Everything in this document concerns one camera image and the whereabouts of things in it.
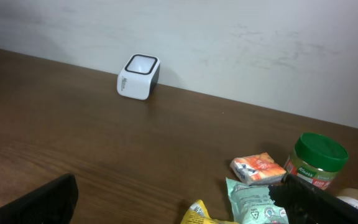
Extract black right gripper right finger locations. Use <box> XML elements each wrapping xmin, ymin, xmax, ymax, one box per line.
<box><xmin>268</xmin><ymin>174</ymin><xmax>358</xmax><ymax>224</ymax></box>

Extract green lid jar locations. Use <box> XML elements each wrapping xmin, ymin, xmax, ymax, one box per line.
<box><xmin>284</xmin><ymin>133</ymin><xmax>349</xmax><ymax>190</ymax></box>

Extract white barcode scanner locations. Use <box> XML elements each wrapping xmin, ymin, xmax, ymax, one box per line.
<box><xmin>117</xmin><ymin>54</ymin><xmax>160</xmax><ymax>100</ymax></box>

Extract yellow snack packet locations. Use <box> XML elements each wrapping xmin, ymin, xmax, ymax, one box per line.
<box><xmin>180</xmin><ymin>200</ymin><xmax>238</xmax><ymax>224</ymax></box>

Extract orange white snack packet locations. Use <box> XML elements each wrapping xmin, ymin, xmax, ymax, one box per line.
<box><xmin>230</xmin><ymin>152</ymin><xmax>286</xmax><ymax>185</ymax></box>

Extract mint green tissue packet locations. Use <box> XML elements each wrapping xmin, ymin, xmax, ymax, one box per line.
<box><xmin>226</xmin><ymin>179</ymin><xmax>289</xmax><ymax>224</ymax></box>

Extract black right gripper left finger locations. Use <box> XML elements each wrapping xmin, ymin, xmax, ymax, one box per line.
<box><xmin>0</xmin><ymin>173</ymin><xmax>78</xmax><ymax>224</ymax></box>

